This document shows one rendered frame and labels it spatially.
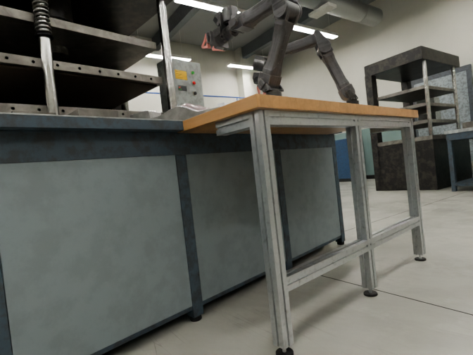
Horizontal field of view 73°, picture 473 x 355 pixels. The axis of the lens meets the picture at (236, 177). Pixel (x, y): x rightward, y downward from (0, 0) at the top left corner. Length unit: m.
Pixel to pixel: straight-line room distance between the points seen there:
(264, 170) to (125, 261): 0.57
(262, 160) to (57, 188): 0.62
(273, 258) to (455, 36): 7.59
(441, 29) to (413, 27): 0.61
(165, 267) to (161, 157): 0.41
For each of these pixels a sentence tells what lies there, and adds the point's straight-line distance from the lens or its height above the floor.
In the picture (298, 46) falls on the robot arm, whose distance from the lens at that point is 1.81.
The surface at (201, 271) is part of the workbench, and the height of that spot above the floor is 0.19.
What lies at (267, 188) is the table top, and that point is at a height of 0.52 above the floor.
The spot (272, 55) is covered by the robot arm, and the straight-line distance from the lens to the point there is 1.30.
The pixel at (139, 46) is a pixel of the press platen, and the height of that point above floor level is 1.49.
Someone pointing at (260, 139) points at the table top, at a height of 0.67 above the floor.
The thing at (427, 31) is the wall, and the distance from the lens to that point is 8.52.
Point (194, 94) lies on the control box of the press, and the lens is 2.56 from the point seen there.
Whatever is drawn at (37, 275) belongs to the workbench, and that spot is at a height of 0.35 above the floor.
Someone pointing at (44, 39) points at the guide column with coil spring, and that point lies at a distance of 2.06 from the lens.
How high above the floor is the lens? 0.58
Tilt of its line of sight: 1 degrees down
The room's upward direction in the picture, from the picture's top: 6 degrees counter-clockwise
